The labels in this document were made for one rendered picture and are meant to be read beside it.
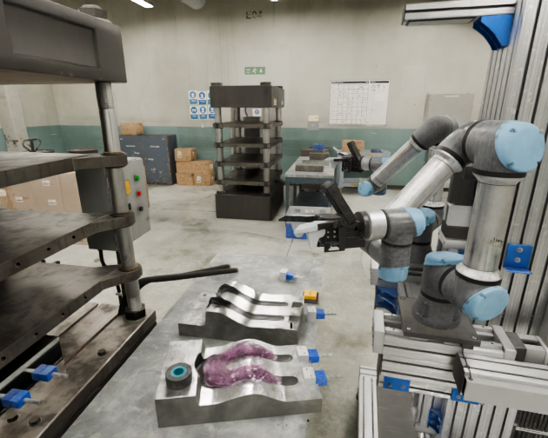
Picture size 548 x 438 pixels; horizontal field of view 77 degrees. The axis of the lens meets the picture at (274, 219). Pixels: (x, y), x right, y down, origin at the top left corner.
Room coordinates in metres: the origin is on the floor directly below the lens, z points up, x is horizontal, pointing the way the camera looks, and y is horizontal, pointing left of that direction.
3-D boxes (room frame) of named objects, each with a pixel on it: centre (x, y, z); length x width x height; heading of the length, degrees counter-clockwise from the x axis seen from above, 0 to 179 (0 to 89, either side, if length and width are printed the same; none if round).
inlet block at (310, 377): (0.93, -0.16, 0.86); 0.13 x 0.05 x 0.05; 97
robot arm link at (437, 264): (1.00, -0.55, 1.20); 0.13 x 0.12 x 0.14; 12
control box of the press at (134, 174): (1.65, 0.78, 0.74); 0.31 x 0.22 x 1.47; 169
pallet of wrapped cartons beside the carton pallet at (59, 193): (4.63, 2.90, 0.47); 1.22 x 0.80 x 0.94; 83
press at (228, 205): (6.01, 0.36, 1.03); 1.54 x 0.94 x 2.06; 169
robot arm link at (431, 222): (1.50, -0.67, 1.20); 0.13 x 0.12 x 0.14; 140
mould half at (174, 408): (0.94, 0.11, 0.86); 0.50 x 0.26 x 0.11; 97
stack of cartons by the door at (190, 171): (7.93, 1.83, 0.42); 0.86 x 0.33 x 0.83; 79
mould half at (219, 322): (1.31, 0.13, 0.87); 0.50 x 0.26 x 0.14; 79
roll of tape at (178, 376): (0.86, 0.29, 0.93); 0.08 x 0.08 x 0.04
